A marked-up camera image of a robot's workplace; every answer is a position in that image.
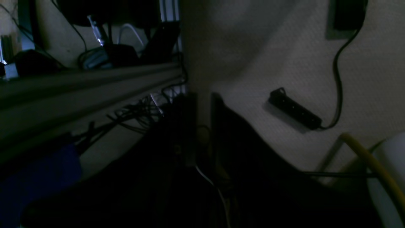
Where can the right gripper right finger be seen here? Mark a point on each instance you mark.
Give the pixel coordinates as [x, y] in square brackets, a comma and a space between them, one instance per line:
[271, 192]

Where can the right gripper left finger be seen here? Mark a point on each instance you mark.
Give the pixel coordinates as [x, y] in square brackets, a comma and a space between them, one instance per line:
[151, 186]

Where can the blue block under table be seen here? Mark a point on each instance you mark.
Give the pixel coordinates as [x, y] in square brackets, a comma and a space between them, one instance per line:
[44, 176]

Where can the black power strip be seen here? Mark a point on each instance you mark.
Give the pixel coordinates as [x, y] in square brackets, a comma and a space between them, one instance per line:
[280, 100]

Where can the grey aluminium frame rail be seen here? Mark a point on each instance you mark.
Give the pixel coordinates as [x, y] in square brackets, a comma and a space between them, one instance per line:
[34, 110]

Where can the black wall adapter box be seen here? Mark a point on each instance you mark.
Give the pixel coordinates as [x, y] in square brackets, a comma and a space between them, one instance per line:
[345, 17]

